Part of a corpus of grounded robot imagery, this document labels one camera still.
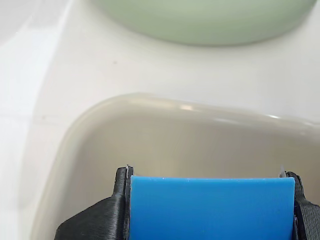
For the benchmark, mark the beige plastic tray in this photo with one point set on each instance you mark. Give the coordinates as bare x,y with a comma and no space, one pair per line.
175,140

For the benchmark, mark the pale green round bowl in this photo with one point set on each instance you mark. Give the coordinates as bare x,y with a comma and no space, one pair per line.
200,20

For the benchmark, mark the blue block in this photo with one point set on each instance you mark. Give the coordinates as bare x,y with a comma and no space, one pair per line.
210,210

